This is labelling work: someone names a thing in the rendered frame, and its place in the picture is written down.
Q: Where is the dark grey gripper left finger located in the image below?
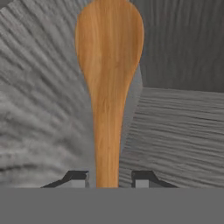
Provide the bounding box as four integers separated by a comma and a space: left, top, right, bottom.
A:
40, 170, 90, 189

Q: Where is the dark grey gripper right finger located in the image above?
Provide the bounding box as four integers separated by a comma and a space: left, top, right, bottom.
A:
130, 170, 179, 189

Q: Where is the wooden spoon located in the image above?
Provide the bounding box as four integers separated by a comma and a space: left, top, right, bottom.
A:
74, 0, 145, 189

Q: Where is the grey wooden cabinet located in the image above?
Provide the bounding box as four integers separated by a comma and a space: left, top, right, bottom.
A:
0, 0, 224, 189

